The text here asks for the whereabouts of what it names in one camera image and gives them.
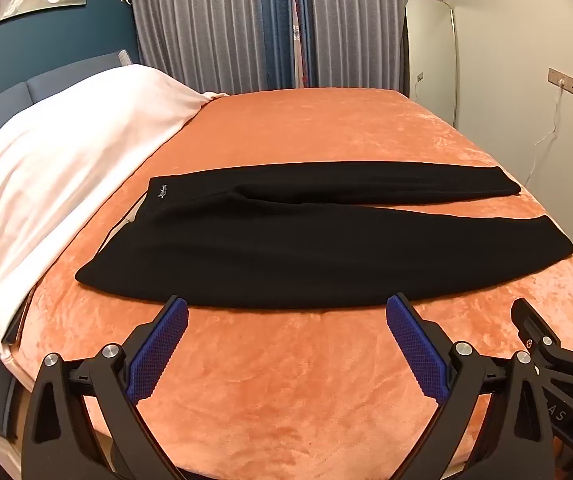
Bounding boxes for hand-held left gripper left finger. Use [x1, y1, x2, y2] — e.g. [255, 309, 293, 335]
[21, 296, 190, 480]

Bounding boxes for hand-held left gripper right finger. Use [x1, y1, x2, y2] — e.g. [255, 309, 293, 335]
[385, 294, 557, 480]

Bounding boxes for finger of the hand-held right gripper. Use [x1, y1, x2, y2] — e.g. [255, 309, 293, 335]
[511, 298, 568, 367]

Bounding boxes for black pants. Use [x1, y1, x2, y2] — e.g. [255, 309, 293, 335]
[75, 161, 573, 311]

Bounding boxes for orange plush blanket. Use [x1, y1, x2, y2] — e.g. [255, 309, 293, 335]
[4, 87, 573, 480]

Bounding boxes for white pillow cover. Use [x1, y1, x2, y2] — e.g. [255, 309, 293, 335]
[0, 64, 230, 358]

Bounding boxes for blue padded headboard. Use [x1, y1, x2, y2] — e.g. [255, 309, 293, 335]
[0, 50, 142, 133]

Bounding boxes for white leaning mirror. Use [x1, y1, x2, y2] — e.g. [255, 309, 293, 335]
[403, 0, 458, 128]

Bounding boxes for blue curtain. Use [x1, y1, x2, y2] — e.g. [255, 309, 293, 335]
[259, 0, 313, 90]

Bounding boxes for beige wall socket plate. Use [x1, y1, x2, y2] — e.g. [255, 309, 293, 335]
[547, 67, 573, 96]

